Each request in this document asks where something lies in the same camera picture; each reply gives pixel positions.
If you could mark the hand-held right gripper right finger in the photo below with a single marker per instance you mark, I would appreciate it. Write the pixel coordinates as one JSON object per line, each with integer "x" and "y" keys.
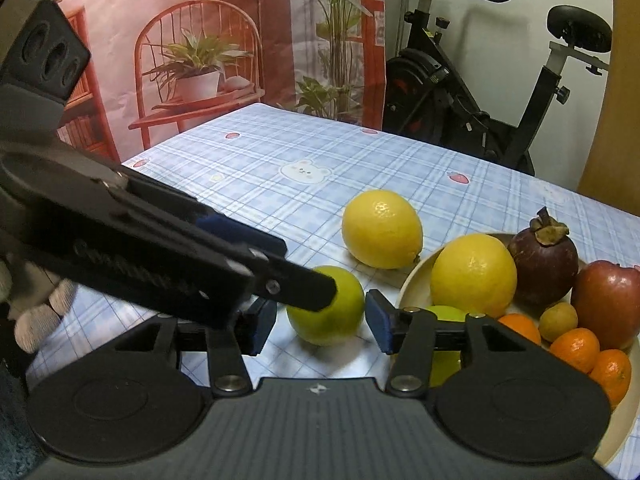
{"x": 377, "y": 325}

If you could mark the black exercise bike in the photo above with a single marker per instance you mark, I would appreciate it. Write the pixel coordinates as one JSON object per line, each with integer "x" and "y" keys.
{"x": 430, "y": 75}

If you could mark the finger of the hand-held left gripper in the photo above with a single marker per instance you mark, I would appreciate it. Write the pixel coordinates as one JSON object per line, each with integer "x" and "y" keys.
{"x": 240, "y": 232}
{"x": 300, "y": 287}

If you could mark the blue checked tablecloth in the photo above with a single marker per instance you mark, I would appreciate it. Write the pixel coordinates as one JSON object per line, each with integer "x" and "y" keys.
{"x": 250, "y": 160}

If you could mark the orange mandarin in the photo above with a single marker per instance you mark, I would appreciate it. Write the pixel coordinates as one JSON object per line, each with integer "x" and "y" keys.
{"x": 520, "y": 328}
{"x": 575, "y": 347}
{"x": 612, "y": 375}

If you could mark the small tan longan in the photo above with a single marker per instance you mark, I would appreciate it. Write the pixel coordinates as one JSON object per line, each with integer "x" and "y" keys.
{"x": 557, "y": 321}

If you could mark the beige round plate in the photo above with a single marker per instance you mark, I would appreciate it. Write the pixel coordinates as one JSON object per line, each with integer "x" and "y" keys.
{"x": 412, "y": 285}

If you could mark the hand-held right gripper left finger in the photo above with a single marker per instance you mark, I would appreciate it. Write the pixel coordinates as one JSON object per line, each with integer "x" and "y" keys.
{"x": 257, "y": 327}

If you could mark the blue rug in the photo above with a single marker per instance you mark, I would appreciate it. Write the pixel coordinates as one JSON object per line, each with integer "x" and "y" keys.
{"x": 12, "y": 425}

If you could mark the wooden board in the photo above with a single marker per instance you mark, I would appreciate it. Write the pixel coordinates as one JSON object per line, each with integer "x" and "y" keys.
{"x": 620, "y": 135}

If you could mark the dark purple mangosteen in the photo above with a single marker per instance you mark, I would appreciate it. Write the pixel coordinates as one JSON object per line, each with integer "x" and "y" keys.
{"x": 542, "y": 265}

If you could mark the red apple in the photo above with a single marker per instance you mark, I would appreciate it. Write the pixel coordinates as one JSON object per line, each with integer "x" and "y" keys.
{"x": 607, "y": 305}

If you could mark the person's left hand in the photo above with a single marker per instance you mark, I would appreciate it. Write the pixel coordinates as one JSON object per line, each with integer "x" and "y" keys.
{"x": 35, "y": 325}

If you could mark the yellow lemon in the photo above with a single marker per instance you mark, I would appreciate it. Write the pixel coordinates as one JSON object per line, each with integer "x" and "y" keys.
{"x": 472, "y": 275}
{"x": 380, "y": 227}

